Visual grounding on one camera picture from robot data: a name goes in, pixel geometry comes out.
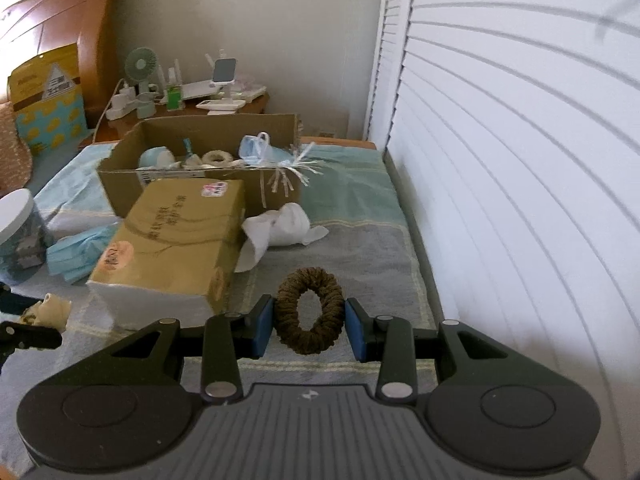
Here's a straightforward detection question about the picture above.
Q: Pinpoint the blue face mask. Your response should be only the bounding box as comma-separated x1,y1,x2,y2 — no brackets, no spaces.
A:
46,223,121,283
238,131,291,166

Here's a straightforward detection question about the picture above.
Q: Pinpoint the gold tissue box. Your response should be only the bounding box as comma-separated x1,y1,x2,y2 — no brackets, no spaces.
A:
86,179,247,316

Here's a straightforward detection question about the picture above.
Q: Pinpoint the white power strip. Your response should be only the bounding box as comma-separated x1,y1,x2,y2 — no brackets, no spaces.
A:
105,85,138,121

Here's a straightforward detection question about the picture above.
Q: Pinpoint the white router with antennas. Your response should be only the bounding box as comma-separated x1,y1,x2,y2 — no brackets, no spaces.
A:
177,51,227,101

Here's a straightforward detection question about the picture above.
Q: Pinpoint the small green desk fan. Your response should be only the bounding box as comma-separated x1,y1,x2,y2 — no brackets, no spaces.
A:
124,47,160,117

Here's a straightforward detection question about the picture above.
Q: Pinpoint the brown dotted cushion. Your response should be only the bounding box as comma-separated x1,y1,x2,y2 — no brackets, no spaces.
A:
0,101,33,198

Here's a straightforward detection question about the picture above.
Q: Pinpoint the brown scrunchie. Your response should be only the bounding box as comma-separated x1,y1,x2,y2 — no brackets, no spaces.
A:
275,266,347,355

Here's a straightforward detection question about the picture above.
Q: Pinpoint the white sock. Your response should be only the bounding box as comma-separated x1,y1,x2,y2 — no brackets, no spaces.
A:
234,202,330,273

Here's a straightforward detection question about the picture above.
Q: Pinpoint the clear gift bag with tassels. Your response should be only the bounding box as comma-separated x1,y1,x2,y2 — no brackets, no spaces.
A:
272,142,323,208

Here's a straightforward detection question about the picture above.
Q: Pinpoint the cream knotted cloth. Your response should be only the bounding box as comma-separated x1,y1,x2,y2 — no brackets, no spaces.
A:
20,292,73,333

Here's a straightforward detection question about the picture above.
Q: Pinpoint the wooden nightstand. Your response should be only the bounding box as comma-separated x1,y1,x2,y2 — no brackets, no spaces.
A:
92,91,271,143

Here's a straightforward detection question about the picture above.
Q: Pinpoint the white flat device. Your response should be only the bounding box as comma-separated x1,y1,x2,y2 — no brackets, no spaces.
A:
227,85,268,103

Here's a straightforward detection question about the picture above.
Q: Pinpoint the round container with white lid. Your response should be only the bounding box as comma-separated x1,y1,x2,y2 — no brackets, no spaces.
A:
0,189,55,286

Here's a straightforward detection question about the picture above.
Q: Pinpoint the yellow printed bag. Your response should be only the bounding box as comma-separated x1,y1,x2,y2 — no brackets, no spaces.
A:
7,42,88,156

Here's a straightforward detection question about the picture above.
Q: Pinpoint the wooden bed headboard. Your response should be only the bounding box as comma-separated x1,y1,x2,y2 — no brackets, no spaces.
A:
0,0,130,116

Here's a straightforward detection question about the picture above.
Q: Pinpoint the wooden bed frame rail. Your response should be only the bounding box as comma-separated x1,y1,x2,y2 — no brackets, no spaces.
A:
299,136,378,152

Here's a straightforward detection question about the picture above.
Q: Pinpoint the brown cardboard box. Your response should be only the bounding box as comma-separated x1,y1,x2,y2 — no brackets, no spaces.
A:
96,112,306,218

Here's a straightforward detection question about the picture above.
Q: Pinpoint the green label spray bottle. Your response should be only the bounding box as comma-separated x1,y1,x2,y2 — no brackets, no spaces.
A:
167,67,182,111

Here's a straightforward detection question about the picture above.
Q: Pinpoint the white power cord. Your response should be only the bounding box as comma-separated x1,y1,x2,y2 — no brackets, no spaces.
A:
91,79,126,147

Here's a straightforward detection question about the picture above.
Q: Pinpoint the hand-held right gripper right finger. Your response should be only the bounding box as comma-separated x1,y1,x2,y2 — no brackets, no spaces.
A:
345,297,523,403

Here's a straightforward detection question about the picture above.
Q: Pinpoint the white scrunchie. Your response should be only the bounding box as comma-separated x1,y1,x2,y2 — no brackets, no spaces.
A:
202,150,243,167

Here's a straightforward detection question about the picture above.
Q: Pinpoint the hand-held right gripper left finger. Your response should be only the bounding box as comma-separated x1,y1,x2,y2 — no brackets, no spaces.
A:
107,294,275,403

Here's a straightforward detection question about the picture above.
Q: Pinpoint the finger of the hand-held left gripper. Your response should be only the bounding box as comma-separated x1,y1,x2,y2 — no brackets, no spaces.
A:
0,322,63,361
0,282,33,317

